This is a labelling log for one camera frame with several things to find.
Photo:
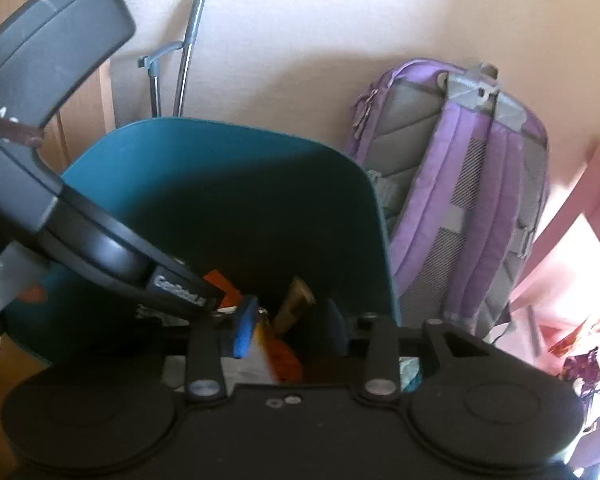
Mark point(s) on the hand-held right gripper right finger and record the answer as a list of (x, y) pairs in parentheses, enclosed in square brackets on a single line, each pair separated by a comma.
[(336, 332)]

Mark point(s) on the red plastic bag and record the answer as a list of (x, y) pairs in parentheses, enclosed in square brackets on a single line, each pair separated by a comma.
[(285, 360)]

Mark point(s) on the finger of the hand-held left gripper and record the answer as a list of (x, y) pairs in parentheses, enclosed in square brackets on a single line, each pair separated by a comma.
[(185, 287)]

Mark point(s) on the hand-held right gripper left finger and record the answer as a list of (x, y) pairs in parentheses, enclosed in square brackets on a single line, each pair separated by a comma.
[(244, 332)]

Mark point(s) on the beige wooden door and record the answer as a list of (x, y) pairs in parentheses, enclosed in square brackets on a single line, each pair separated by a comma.
[(90, 125)]

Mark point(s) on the brown elastic band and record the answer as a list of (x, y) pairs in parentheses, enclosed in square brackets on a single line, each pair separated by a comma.
[(15, 132)]

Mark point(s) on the purple and grey backpack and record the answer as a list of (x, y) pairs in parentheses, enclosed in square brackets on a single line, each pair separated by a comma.
[(460, 185)]

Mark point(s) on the teal bin with deer print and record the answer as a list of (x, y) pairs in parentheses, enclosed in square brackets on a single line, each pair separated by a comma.
[(230, 185)]

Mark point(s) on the teal and cream zigzag quilt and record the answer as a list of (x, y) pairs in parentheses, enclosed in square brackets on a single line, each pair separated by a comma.
[(410, 372)]

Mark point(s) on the pink wooden chair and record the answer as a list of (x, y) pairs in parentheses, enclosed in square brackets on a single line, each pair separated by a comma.
[(570, 240)]

